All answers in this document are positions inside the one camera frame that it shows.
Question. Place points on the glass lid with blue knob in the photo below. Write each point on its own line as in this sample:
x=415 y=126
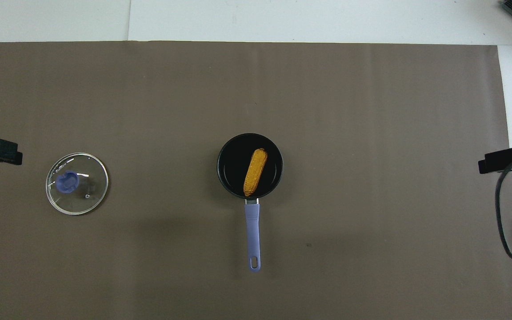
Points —
x=77 y=183

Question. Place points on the yellow corn cob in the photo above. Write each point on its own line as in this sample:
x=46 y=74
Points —
x=256 y=171

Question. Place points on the dark blue saucepan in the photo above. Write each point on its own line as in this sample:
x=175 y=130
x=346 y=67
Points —
x=252 y=231

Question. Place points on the brown table mat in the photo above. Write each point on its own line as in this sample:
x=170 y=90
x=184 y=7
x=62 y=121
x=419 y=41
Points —
x=327 y=89

